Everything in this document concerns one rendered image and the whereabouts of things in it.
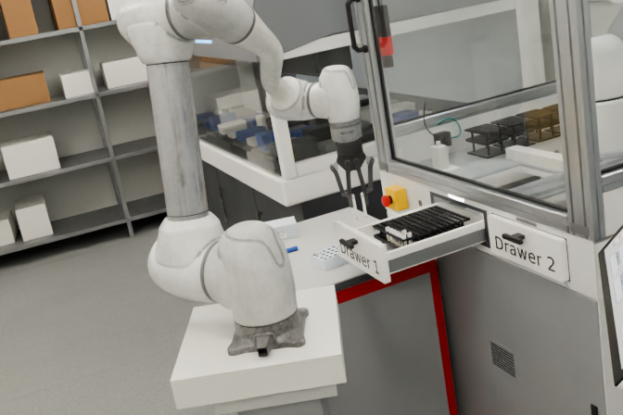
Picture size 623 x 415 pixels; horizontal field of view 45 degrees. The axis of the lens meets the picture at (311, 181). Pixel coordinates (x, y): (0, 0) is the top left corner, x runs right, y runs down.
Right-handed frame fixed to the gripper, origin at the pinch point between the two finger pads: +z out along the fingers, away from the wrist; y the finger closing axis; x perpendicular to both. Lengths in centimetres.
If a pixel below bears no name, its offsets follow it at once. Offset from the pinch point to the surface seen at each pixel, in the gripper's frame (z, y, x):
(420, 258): 11.5, 13.2, -19.8
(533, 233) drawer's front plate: 4, 41, -34
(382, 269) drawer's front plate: 10.0, 2.3, -25.5
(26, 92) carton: -22, -206, 320
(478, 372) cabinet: 61, 28, 0
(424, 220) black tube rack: 6.5, 17.5, -4.3
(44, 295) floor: 96, -197, 231
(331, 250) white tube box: 17.1, -10.7, 13.2
